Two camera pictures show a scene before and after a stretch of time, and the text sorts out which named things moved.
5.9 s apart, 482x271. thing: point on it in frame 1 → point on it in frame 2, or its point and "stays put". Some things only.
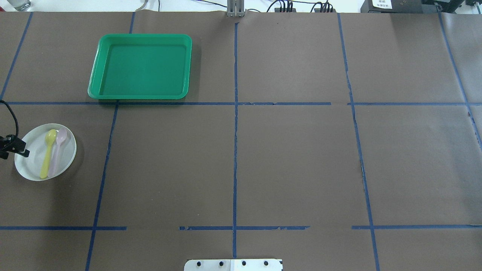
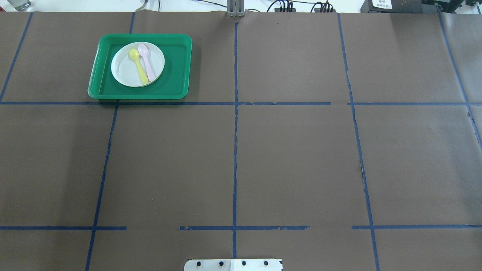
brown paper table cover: [333, 141] stays put
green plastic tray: [141, 66] stays put
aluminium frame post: [235, 8] stays put
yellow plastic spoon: [50, 137] → [134, 54]
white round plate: [52, 148] → [138, 64]
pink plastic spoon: [61, 136] → [142, 49]
